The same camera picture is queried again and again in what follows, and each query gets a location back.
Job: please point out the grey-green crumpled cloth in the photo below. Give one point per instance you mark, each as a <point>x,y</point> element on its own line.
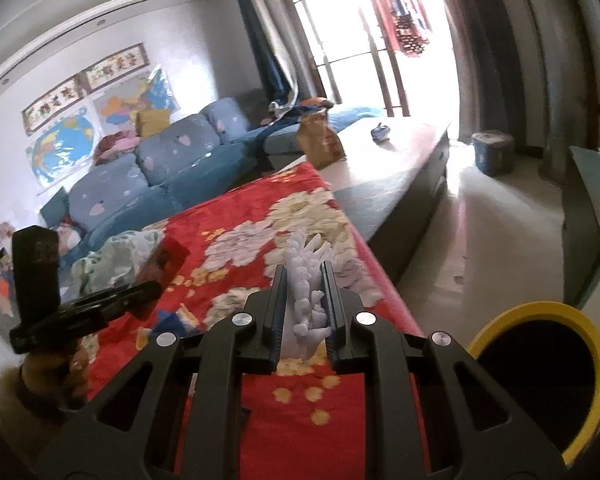
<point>115,260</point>

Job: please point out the balcony glass door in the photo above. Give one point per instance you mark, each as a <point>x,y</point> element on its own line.
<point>380,60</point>

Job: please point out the hanging colourful laundry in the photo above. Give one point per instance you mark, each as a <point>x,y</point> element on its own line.
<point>405,15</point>

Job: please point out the world map poster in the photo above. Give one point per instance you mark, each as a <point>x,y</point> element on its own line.
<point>62,152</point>

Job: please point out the clothes heap with orange item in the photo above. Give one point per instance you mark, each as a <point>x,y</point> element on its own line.
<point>315,104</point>

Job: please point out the red floral blanket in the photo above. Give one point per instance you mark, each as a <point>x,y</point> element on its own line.
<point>240,210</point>

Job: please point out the person's left forearm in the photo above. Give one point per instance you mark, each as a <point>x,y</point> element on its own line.
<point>12,390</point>

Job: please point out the small blue white object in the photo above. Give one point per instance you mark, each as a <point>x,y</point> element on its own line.
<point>381,132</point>

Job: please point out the person's left hand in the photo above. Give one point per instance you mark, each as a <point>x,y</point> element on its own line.
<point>40,370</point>

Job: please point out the dark blue curtain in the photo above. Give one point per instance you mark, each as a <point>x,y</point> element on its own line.
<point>265,60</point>

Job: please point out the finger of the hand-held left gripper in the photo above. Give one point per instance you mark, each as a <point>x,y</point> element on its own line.
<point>130,302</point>

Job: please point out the patterned cushion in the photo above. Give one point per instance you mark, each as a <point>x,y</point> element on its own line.
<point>69,237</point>

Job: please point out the coffee table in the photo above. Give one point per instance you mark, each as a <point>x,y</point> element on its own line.
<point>405,160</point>

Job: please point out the yellow cushion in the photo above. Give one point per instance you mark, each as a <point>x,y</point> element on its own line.
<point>152,124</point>

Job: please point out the country map poster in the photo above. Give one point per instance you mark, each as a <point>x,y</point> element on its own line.
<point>135,95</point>

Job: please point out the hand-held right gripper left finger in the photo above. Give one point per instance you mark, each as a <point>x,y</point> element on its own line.
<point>280,320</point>

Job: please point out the framed calligraphy picture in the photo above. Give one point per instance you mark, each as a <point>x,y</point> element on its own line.
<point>52,105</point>
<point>115,66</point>

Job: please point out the brown paper bag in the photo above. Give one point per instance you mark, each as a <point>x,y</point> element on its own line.
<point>320,142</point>

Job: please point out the yellow rimmed trash bin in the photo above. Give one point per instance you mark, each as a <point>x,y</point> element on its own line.
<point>530,310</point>

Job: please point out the blue floral sofa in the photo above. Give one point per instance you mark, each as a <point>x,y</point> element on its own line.
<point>180,160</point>

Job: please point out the pile of pink clothes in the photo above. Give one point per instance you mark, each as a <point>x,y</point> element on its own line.
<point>115,147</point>

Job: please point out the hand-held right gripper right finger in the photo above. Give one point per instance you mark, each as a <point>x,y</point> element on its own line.
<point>327,320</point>

